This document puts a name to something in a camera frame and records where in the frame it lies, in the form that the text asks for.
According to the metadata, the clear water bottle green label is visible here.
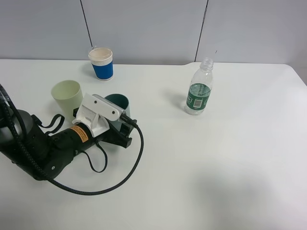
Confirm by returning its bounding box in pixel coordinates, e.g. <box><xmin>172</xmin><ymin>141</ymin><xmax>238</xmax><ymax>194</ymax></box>
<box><xmin>185</xmin><ymin>57</ymin><xmax>214</xmax><ymax>115</ymax></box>

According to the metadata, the teal plastic cup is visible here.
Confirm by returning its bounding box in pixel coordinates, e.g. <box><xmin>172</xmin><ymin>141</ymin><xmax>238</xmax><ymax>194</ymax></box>
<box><xmin>105</xmin><ymin>93</ymin><xmax>131</xmax><ymax>131</ymax></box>

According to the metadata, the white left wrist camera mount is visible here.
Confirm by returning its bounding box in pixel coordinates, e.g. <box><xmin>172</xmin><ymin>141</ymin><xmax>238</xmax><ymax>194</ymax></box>
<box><xmin>72</xmin><ymin>93</ymin><xmax>126</xmax><ymax>138</ymax></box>

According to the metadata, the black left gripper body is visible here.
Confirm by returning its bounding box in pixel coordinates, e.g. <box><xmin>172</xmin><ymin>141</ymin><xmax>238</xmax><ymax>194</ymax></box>
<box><xmin>64</xmin><ymin>124</ymin><xmax>111</xmax><ymax>153</ymax></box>

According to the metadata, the blue white paper cup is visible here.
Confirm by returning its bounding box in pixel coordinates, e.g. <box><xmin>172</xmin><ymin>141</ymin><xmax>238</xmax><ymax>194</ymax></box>
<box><xmin>88</xmin><ymin>47</ymin><xmax>113</xmax><ymax>81</ymax></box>

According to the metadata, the pale green plastic cup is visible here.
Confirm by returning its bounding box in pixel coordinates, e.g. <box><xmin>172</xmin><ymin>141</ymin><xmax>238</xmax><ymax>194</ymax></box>
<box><xmin>51</xmin><ymin>80</ymin><xmax>83</xmax><ymax>122</ymax></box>

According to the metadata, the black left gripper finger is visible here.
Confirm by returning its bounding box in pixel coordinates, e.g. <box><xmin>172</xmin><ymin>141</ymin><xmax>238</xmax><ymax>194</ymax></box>
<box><xmin>109</xmin><ymin>120</ymin><xmax>134</xmax><ymax>148</ymax></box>
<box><xmin>72</xmin><ymin>108</ymin><xmax>79</xmax><ymax>124</ymax></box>

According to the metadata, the black braided left camera cable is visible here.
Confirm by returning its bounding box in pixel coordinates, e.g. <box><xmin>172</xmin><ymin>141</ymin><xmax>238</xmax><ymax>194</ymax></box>
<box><xmin>0</xmin><ymin>83</ymin><xmax>145</xmax><ymax>196</ymax></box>

